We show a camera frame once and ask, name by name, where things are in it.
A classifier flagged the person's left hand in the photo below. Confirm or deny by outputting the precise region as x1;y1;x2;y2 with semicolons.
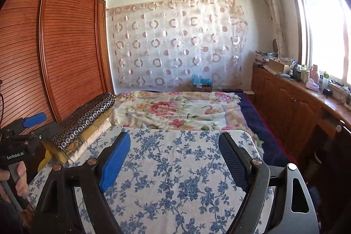
0;161;29;203

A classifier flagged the navy circle-print pajama top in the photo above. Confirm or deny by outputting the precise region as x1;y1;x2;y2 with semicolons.
49;92;116;151

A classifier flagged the sheer circle-print curtain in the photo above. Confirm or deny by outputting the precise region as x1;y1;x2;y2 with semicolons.
106;0;249;88

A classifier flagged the wooden framed window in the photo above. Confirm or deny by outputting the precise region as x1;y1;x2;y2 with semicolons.
285;0;351;84

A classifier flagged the white blue-floral sheet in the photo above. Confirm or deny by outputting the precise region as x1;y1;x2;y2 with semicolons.
27;127;275;234

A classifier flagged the open cardboard box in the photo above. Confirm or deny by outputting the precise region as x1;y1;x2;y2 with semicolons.
265;58;291;75

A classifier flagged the gold patterned folded cloth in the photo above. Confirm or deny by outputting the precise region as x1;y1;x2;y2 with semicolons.
41;109;114;163

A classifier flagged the pink floral blanket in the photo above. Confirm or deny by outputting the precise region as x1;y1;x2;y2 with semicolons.
110;91;262;147

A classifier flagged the wooden sideboard cabinet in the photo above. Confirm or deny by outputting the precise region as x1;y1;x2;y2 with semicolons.
252;64;351;169

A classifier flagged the cream folded cloth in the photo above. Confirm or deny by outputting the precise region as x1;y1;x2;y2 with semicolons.
67;120;111;164

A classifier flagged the cream floral window curtain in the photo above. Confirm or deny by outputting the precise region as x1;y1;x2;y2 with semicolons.
260;0;286;56

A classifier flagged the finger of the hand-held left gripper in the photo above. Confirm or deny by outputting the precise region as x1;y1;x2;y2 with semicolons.
5;113;47;132
38;123;62;141

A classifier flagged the wooden louvered wardrobe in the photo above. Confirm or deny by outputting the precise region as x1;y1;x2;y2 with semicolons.
0;0;114;127

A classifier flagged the clear bottle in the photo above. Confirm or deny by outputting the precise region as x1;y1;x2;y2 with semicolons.
321;71;330;90

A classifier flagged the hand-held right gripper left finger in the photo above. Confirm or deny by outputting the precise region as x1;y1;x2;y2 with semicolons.
31;131;131;234

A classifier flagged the navy blue bed sheet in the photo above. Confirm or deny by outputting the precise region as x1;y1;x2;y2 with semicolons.
238;93;291;166

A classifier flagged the pile of papers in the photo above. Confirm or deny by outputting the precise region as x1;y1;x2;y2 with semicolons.
254;50;277;64

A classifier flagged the blue packet on box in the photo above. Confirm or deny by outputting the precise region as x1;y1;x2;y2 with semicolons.
191;74;213;92

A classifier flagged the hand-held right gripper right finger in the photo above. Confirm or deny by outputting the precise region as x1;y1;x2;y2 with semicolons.
219;132;320;234

